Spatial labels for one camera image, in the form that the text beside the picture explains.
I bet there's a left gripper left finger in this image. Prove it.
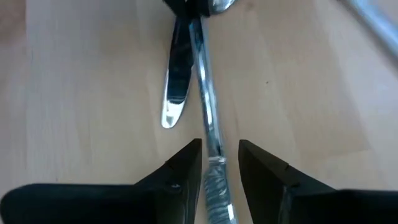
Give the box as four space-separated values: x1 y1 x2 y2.
0 138 203 224

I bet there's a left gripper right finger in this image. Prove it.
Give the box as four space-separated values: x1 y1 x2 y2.
238 139 398 224

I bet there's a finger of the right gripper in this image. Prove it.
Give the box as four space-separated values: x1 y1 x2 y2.
162 0 211 19

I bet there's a silver spoon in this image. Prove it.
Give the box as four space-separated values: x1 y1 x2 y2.
207 0 237 15

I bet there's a silver fork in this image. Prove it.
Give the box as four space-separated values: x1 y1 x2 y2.
187 17 239 224

